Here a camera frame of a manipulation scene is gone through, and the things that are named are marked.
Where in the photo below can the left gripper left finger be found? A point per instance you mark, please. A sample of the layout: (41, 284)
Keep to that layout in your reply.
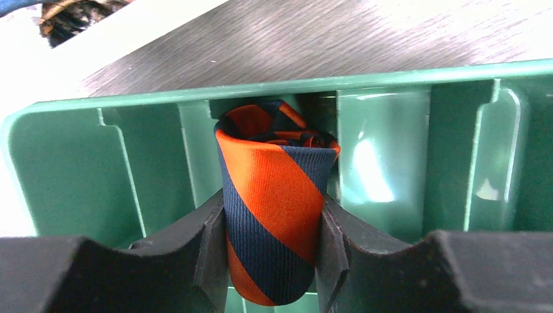
(182, 268)

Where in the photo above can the orange navy striped tie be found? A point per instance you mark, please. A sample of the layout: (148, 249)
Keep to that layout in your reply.
(275, 171)

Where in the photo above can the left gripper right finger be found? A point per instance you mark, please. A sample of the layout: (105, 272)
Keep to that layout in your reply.
(362, 269)

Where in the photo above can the white plastic basket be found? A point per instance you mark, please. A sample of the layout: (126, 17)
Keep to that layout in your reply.
(108, 169)

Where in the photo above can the floral patterned tie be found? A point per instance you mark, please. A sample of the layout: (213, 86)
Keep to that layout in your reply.
(63, 20)

